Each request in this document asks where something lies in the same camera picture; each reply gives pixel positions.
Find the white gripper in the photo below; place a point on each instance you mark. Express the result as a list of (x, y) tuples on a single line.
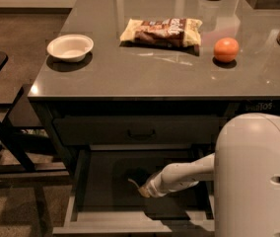
[(153, 186)]

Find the green and yellow sponge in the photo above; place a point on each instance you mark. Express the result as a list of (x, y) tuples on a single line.
[(134, 183)]

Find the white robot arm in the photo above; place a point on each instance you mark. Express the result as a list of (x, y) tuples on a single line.
[(245, 169)]

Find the open grey middle drawer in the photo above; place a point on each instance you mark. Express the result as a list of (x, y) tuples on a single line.
[(103, 203)]

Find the closed grey top drawer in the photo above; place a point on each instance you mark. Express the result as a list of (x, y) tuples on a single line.
[(79, 131)]

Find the grey kitchen island cabinet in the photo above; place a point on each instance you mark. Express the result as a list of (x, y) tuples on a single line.
[(48, 109)]

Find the black bar stool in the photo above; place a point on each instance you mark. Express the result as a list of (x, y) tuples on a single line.
[(18, 121)]

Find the white paper bowl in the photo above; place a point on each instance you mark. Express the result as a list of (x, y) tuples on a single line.
[(70, 48)]

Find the brown and yellow snack bag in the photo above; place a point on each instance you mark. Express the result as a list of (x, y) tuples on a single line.
[(172, 32)]

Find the orange round fruit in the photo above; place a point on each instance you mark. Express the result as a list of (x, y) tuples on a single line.
[(226, 50)]

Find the black drawer handle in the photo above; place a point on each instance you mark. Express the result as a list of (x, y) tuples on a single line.
[(141, 136)]

